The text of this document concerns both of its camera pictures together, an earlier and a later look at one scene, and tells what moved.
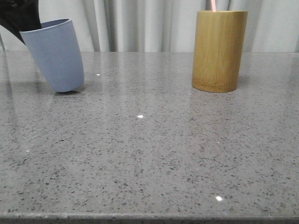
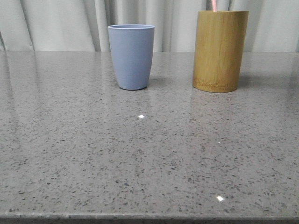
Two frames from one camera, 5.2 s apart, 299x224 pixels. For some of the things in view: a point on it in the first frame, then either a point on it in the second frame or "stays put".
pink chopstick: (214, 8) stays put
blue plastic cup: (56, 47) to (132, 45)
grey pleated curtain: (164, 25) stays put
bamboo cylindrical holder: (218, 43) stays put
